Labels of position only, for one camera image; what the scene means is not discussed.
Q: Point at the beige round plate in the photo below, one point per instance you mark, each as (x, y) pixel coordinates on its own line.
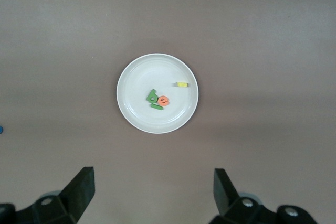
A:
(162, 120)

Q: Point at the orange foam letter e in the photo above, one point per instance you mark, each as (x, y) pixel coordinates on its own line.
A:
(166, 103)

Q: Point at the green foam letter b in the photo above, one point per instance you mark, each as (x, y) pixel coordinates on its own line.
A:
(152, 92)

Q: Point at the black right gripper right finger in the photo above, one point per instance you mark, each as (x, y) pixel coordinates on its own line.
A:
(228, 203)

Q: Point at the brown table cover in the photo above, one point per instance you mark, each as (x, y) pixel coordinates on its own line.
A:
(249, 24)

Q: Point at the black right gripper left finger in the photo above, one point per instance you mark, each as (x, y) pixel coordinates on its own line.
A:
(71, 197)

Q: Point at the green foam letter l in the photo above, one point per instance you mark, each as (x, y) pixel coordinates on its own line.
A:
(156, 106)

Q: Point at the yellow foam letter u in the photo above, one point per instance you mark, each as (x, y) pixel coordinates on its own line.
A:
(182, 85)

